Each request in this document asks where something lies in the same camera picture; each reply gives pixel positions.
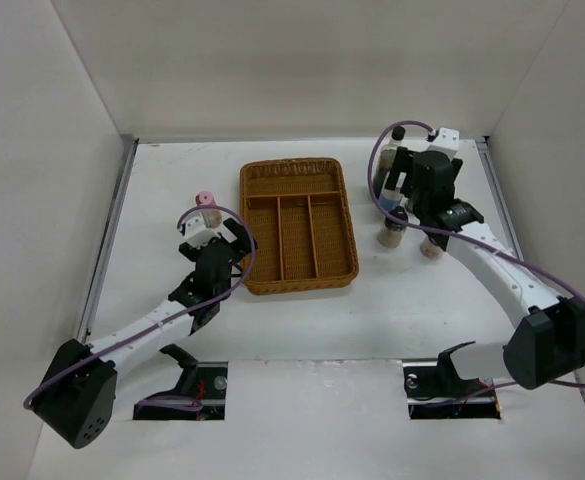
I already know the right metal table rail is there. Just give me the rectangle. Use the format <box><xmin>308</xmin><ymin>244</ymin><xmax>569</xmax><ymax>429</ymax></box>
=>
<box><xmin>476</xmin><ymin>136</ymin><xmax>523</xmax><ymax>260</ymax></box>

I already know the pink lid spice jar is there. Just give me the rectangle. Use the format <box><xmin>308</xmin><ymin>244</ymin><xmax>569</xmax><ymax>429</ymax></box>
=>
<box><xmin>192</xmin><ymin>191</ymin><xmax>223</xmax><ymax>229</ymax></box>

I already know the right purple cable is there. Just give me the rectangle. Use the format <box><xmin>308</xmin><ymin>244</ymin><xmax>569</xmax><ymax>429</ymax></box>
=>
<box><xmin>366</xmin><ymin>119</ymin><xmax>585</xmax><ymax>409</ymax></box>

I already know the brown wicker divided basket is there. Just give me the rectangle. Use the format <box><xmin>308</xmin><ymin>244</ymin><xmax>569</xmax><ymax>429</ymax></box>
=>
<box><xmin>239</xmin><ymin>157</ymin><xmax>359</xmax><ymax>295</ymax></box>

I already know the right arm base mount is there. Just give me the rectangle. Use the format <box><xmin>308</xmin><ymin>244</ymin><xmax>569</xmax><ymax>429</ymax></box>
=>
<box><xmin>402</xmin><ymin>342</ymin><xmax>501</xmax><ymax>420</ymax></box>

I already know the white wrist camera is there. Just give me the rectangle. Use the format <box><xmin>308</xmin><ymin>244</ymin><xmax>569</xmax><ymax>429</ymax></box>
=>
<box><xmin>181</xmin><ymin>216</ymin><xmax>218</xmax><ymax>248</ymax></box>
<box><xmin>426</xmin><ymin>128</ymin><xmax>460</xmax><ymax>160</ymax></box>

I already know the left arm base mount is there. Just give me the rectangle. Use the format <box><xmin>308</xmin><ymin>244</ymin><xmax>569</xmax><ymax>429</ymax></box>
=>
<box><xmin>132</xmin><ymin>344</ymin><xmax>229</xmax><ymax>421</ymax></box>

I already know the small red label spice jar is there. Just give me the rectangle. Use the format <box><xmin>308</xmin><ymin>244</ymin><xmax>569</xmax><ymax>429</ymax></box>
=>
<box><xmin>419</xmin><ymin>236</ymin><xmax>444</xmax><ymax>260</ymax></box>

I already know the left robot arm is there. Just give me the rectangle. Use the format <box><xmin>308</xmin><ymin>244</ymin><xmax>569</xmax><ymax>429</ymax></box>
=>
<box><xmin>24</xmin><ymin>218</ymin><xmax>257</xmax><ymax>449</ymax></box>

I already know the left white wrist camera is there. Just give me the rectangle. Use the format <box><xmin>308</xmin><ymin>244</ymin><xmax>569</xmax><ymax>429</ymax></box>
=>
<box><xmin>181</xmin><ymin>216</ymin><xmax>218</xmax><ymax>248</ymax></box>

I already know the black cap brown spice bottle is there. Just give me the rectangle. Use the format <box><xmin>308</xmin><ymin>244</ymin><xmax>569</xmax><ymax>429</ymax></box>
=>
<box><xmin>377</xmin><ymin>206</ymin><xmax>409</xmax><ymax>249</ymax></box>

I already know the left metal table rail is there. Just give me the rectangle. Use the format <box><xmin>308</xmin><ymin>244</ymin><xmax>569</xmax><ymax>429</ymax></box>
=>
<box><xmin>74</xmin><ymin>134</ymin><xmax>139</xmax><ymax>341</ymax></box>

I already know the tall dark sauce bottle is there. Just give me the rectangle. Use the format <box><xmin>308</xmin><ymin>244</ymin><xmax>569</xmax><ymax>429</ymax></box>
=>
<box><xmin>373</xmin><ymin>126</ymin><xmax>406</xmax><ymax>197</ymax></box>

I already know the metal table rail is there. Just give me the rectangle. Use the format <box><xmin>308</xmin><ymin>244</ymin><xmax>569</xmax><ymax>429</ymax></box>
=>
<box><xmin>74</xmin><ymin>134</ymin><xmax>139</xmax><ymax>341</ymax></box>
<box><xmin>476</xmin><ymin>136</ymin><xmax>523</xmax><ymax>260</ymax></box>

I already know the blue label silver cap jar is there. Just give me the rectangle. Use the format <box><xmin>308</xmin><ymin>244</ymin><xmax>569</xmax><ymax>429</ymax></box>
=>
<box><xmin>378</xmin><ymin>188</ymin><xmax>404</xmax><ymax>212</ymax></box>

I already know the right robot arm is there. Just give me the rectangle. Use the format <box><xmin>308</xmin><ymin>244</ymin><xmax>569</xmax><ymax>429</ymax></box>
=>
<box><xmin>388</xmin><ymin>147</ymin><xmax>585</xmax><ymax>396</ymax></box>

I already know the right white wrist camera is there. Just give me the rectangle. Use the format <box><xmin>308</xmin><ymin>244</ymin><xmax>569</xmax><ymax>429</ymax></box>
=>
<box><xmin>426</xmin><ymin>128</ymin><xmax>460</xmax><ymax>160</ymax></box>

